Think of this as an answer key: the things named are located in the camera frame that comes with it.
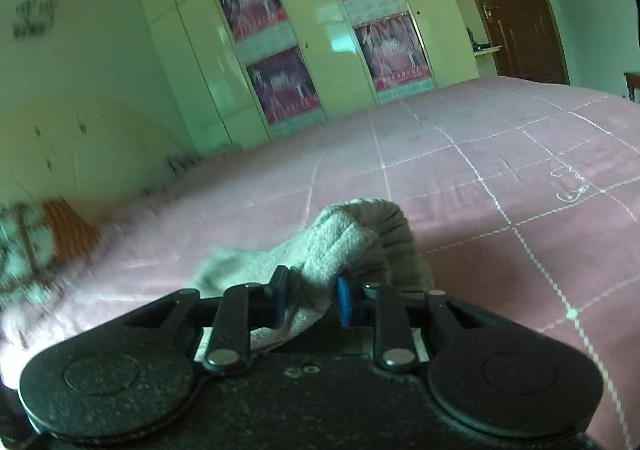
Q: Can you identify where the crumpled grey cloth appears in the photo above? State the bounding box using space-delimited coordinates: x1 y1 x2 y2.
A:
140 155 206 196

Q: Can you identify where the orange striped pillow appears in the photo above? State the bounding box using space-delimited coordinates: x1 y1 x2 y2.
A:
41 199 101 263

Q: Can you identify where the pink checked bed sheet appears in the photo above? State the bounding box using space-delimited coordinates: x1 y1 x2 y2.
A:
1 78 639 449

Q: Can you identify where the cream headboard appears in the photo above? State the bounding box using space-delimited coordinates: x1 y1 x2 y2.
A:
1 99 191 218

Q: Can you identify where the cream wardrobe with posters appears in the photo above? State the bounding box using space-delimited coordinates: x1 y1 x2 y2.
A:
141 0 478 153

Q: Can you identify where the brown wooden door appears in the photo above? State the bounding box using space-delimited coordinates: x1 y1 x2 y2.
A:
476 0 568 84

